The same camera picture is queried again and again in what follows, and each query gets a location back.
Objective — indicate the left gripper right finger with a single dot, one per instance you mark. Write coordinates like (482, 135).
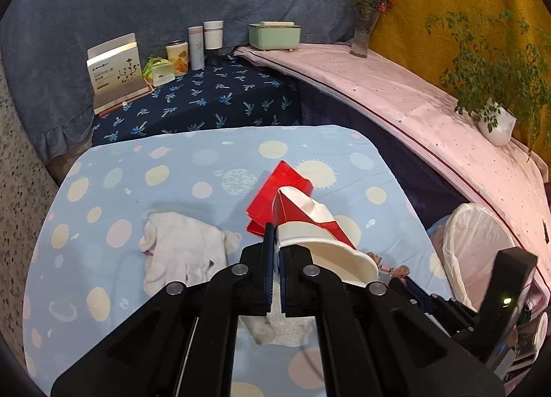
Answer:
(372, 341)

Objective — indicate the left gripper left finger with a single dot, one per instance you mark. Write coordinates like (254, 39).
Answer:
(181, 342)

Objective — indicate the white cloth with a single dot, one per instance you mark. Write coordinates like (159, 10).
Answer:
(181, 248)

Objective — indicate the red and white paper cup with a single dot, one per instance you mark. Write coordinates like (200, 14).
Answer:
(300, 220)

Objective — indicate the white-lined trash bin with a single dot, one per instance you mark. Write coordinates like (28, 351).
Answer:
(466, 243)

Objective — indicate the light blue polka-dot tablecloth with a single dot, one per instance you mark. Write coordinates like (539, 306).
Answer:
(87, 271)

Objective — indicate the pink bedsheet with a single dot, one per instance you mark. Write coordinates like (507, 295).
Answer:
(506, 180)

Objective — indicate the white ceramic plant pot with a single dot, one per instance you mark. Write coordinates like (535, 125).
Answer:
(496, 123)

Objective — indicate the navy floral cloth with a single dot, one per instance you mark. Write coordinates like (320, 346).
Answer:
(232, 94)

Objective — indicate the green snack packet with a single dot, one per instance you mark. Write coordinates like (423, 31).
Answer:
(158, 71)

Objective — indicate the green leafy plant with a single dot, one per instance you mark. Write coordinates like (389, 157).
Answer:
(501, 57)

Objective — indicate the white booklet box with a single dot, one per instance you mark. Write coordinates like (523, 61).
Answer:
(116, 75)

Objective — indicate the tall white pink bottle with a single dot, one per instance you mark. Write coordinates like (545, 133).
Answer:
(196, 46)

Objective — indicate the white cylindrical jar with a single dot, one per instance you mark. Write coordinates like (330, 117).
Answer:
(213, 34)

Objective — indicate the mint green tissue box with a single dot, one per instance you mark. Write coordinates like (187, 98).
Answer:
(274, 35)

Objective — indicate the glass vase with pink flowers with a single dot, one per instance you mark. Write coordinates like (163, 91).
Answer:
(367, 13)

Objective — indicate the blue-grey backdrop cloth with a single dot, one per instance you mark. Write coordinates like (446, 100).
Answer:
(44, 45)

